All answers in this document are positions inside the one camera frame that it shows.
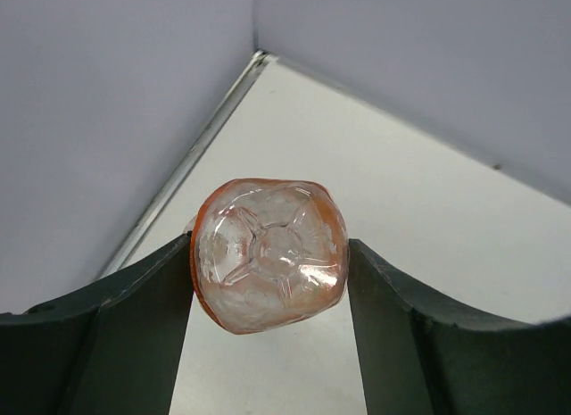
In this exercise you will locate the aluminium table edge rail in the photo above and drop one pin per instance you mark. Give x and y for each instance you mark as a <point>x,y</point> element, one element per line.
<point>232,99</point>

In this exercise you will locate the orange label bottle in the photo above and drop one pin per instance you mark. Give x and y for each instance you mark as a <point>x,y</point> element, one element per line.
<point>267,253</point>

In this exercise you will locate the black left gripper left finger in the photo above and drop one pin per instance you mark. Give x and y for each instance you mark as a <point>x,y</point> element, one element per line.
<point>112,347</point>

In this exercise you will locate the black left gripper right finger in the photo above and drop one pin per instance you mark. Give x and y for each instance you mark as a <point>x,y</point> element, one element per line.
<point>422,352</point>

